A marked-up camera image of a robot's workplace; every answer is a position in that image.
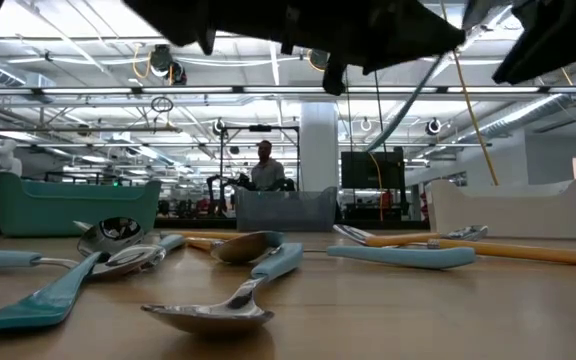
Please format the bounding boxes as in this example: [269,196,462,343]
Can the black camera rig frame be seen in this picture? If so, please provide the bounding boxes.
[219,123,302,194]

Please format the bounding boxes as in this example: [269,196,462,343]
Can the black hanging cable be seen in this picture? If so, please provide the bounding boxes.
[372,69,388,151]

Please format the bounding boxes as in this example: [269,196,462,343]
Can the person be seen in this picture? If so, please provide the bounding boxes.
[249,139,288,193]

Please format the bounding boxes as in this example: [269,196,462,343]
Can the yellow hanging cord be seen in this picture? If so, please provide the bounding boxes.
[450,49,500,187]

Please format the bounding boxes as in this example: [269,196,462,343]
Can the white robot figure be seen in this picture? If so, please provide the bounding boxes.
[0,138,23,199]

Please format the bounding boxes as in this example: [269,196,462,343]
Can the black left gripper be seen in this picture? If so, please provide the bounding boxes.
[122,0,467,96]

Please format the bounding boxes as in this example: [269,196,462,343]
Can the white plastic bin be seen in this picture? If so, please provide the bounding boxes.
[425,175,576,240]

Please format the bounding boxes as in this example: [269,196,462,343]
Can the teal plastic bin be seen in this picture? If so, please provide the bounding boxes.
[0,172,163,238]

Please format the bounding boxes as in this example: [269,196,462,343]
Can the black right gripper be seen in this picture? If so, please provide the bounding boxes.
[465,0,576,85]

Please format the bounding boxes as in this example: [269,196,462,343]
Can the black monitor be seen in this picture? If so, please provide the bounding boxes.
[340,147,407,191]

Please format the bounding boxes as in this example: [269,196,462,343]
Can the white building column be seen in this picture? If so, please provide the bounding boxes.
[300,102,340,194]

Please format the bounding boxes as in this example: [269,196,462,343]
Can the ceiling light strip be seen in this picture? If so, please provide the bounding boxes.
[0,85,576,96]

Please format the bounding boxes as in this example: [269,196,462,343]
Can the grey translucent plastic bin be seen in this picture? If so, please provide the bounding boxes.
[234,186,339,233]

